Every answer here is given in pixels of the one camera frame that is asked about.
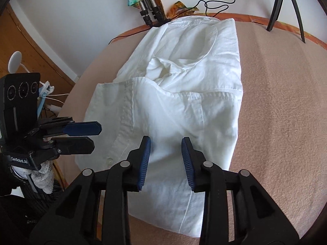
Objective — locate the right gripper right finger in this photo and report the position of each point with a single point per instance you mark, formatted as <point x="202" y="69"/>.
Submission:
<point x="189" y="156"/>

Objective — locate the white clip desk lamp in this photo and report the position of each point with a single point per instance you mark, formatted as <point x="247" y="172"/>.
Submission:
<point x="31" y="82"/>

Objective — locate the white long-sleeve shirt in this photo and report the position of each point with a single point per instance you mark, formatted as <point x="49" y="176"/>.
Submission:
<point x="182" y="80"/>

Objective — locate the left hand white glove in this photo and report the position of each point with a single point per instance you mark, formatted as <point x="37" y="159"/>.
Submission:
<point x="43" y="179"/>

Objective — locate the folded tripod with colourful cloth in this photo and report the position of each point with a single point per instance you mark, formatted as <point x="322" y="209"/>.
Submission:
<point x="152" y="12"/>

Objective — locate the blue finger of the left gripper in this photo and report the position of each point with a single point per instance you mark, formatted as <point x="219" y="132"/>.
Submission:
<point x="92" y="128"/>
<point x="73" y="145"/>

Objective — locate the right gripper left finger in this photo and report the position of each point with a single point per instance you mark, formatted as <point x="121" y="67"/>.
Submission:
<point x="144" y="155"/>

